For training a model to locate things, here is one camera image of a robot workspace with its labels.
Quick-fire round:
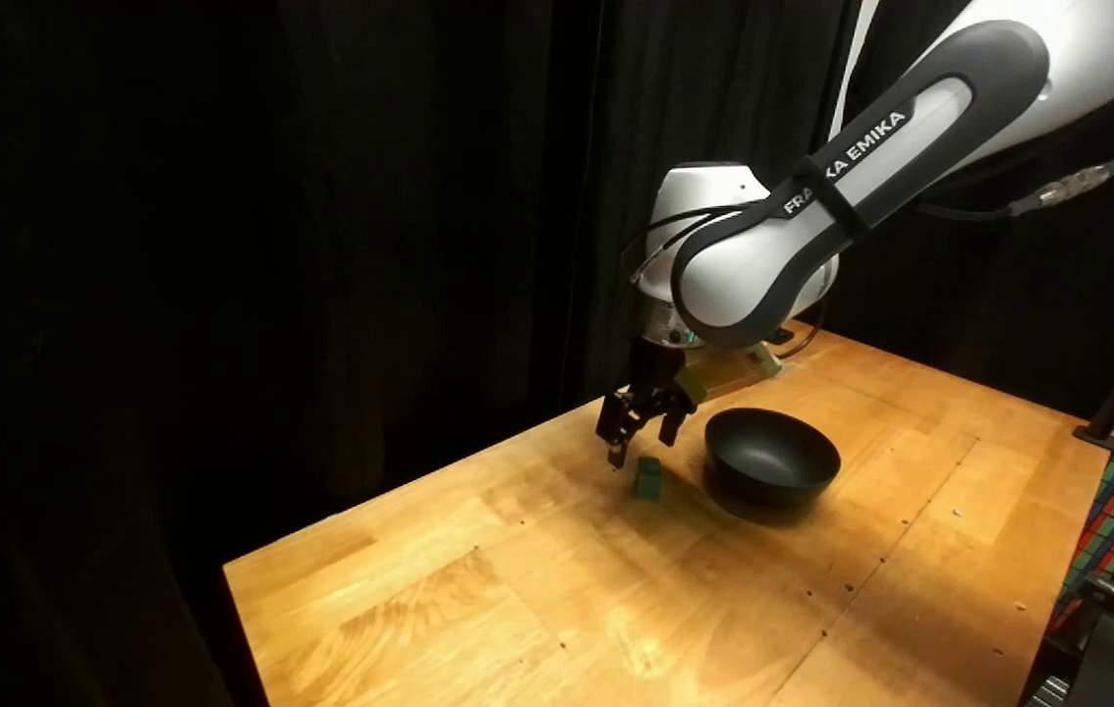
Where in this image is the green block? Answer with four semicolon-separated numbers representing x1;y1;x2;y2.
632;455;665;503

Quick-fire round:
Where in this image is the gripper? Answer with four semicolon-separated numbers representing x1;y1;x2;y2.
595;337;698;469

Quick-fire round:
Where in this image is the yellow wooden block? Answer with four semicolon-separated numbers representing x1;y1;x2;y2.
674;343;785;406

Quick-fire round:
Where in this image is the black curtain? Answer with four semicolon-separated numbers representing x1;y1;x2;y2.
0;0;1114;707

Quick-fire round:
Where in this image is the black bowl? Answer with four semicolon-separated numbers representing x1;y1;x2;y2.
703;407;843;513

